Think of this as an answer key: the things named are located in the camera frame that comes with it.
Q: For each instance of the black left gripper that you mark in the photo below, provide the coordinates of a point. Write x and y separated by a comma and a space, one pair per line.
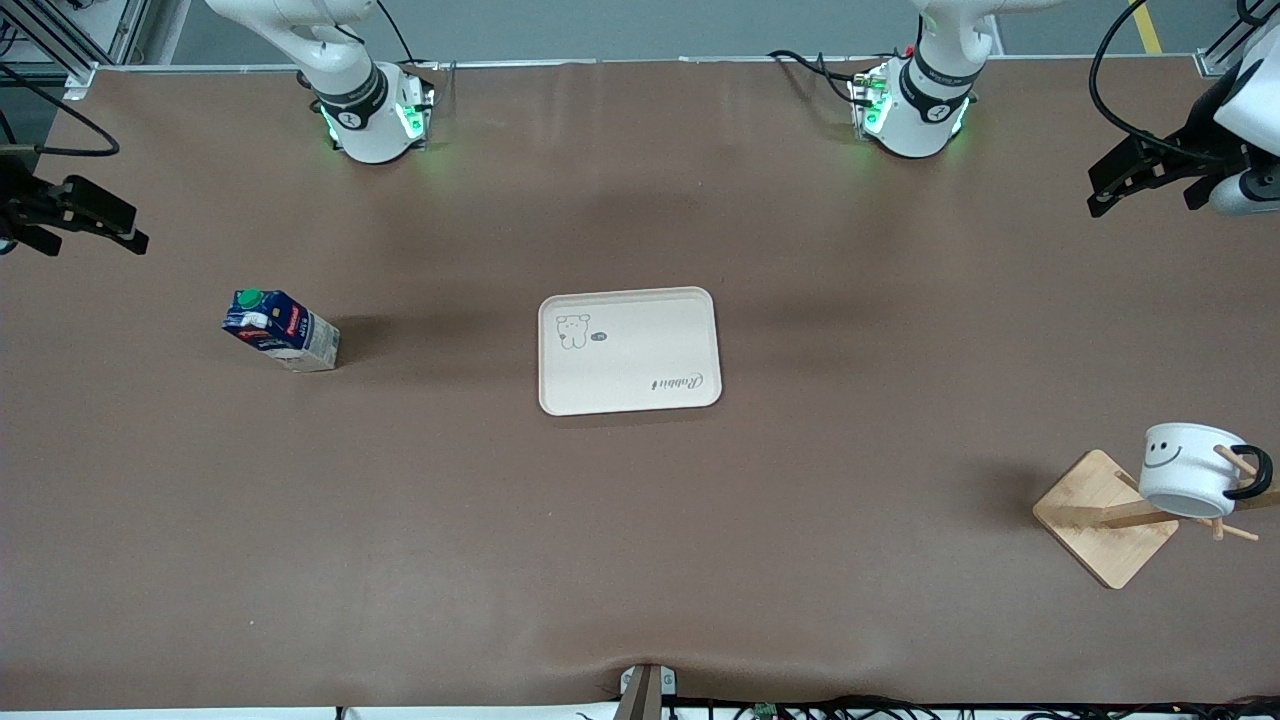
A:
1198, 148

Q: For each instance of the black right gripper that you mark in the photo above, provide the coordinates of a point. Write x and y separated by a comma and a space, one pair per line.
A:
12, 197

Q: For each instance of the blue milk carton green cap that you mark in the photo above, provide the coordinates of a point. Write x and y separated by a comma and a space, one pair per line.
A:
290, 335

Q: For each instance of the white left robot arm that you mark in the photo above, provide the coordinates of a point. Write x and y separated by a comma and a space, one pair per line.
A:
920, 122

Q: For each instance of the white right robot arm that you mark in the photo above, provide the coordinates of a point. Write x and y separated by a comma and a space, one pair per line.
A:
362, 132

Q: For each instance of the wooden cup rack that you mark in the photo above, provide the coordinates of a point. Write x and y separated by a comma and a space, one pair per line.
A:
1088, 522

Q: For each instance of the cream rectangular tray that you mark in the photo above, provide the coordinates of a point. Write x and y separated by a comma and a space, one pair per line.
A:
640, 392

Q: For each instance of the small green circuit board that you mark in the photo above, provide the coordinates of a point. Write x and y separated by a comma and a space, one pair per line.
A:
767, 711

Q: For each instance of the aluminium frame post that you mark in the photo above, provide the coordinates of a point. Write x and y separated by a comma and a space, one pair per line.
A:
1215, 62
60, 50

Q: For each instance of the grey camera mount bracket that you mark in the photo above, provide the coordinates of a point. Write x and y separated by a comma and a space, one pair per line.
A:
645, 690

